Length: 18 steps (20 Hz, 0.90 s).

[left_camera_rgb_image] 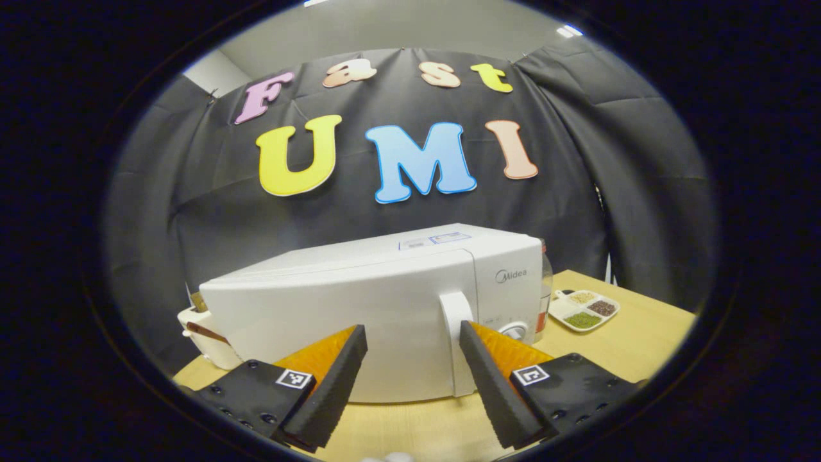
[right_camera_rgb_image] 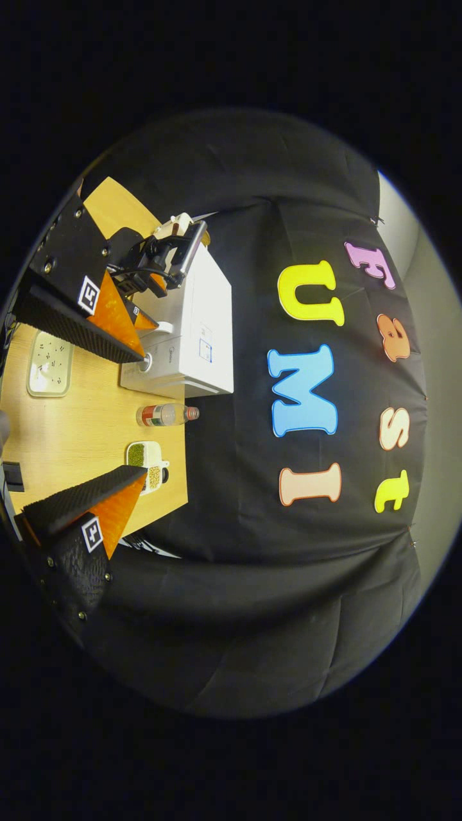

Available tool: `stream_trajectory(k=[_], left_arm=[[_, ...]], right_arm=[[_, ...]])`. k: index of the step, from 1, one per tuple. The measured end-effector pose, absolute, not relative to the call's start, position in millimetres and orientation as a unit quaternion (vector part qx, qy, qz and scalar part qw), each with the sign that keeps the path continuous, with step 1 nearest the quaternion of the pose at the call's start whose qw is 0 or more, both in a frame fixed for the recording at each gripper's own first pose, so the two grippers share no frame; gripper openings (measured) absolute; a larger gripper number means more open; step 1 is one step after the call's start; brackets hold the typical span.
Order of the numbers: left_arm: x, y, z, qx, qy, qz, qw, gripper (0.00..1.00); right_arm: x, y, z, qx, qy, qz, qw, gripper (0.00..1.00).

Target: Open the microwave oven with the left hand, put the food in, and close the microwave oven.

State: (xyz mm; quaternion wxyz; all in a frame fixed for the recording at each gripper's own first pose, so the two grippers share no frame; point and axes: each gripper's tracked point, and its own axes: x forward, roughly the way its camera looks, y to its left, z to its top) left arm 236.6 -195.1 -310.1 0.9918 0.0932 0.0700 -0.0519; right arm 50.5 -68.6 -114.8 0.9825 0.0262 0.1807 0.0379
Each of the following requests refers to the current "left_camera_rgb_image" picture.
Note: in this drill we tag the white toaster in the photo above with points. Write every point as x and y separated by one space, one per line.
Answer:
199 330

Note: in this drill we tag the white divided grain plate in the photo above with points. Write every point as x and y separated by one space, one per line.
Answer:
564 311

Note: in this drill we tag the clear plastic bottle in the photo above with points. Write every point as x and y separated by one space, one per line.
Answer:
546 289

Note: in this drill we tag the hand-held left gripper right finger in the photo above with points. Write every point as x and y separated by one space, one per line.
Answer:
494 391

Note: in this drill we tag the white microwave oven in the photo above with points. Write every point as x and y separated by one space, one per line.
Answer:
353 301

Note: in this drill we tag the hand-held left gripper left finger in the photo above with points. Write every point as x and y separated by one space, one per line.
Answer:
327 398

